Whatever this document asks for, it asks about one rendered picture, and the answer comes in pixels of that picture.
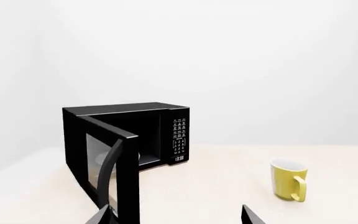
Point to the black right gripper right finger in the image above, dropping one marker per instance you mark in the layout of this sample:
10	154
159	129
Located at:
250	217

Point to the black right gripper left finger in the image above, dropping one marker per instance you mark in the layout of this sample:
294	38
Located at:
101	217

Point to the black microwave door with window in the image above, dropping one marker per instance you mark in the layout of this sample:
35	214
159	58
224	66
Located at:
129	177

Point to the black microwave oven body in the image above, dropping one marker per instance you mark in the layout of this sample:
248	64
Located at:
154	130

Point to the yellow ceramic mug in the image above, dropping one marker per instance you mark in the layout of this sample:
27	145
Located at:
286	179

